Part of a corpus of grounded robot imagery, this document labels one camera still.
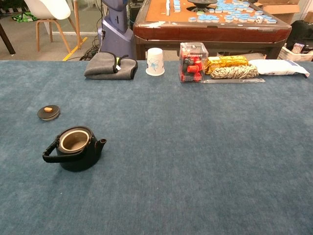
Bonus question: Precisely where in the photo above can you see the black teapot lid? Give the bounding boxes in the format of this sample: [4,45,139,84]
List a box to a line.
[37,104,61,121]

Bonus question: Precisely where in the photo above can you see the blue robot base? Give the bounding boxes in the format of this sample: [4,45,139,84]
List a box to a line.
[97,0,137,60]

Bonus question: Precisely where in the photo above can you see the black iron teapot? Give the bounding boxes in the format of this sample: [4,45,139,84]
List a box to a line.
[42,125,108,172]

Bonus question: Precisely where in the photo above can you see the blue table mat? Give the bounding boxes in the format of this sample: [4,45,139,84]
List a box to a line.
[0,60,313,235]

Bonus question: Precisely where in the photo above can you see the white paper cup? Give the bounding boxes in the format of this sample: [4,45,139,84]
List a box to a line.
[145,47,165,76]

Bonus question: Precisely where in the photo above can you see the clear box, red black parts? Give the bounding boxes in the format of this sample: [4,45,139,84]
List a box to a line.
[179,42,209,83]

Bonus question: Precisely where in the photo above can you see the grey folded cloth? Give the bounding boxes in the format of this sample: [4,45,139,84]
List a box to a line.
[84,51,139,80]

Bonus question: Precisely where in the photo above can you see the clear plastic tube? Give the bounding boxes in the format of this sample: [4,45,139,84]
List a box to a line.
[200,78,266,84]

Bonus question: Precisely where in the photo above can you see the gold foil package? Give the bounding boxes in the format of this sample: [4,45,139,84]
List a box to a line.
[204,55,249,75]

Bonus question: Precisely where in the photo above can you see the brown mahjong table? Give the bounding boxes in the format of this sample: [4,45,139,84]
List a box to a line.
[133,0,292,61]

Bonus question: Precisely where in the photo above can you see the white plastic bag package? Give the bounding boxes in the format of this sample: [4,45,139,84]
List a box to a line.
[247,59,311,78]

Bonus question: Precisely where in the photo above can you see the white plastic basket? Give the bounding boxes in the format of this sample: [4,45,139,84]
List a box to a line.
[278,43,313,62]

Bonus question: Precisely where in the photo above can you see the white chair, wooden legs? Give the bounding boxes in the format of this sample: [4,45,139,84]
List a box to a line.
[23,0,84,52]

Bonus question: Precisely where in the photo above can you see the cardboard box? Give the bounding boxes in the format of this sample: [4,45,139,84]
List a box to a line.
[254,0,313,25]

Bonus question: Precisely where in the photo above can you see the green bag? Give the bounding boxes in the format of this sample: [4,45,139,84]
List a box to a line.
[11,11,39,23]

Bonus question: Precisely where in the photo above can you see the black bag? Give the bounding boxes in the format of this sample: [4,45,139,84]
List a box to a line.
[285,20,313,53]

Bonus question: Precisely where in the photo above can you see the braided brown white rope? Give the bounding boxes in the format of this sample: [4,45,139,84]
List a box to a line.
[210,65,259,80]

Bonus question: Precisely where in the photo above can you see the black floor cable bundle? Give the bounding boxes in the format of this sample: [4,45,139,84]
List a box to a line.
[79,36,103,61]

